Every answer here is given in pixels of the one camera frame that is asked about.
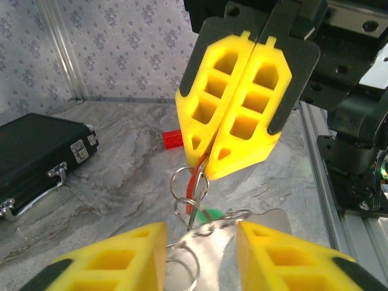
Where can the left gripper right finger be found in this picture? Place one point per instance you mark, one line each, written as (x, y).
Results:
(288, 266)

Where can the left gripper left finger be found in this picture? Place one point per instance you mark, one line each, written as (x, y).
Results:
(121, 266)

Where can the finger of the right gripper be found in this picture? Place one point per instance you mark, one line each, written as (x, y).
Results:
(272, 100)
(194, 100)

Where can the red capped key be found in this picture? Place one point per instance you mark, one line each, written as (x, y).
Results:
(191, 188)

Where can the red plastic block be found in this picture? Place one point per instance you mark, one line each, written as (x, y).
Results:
(171, 139)

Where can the black case with metal clasps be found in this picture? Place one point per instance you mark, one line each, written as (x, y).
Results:
(36, 151)

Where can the aluminium side rail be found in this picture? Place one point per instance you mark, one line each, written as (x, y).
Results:
(348, 248)

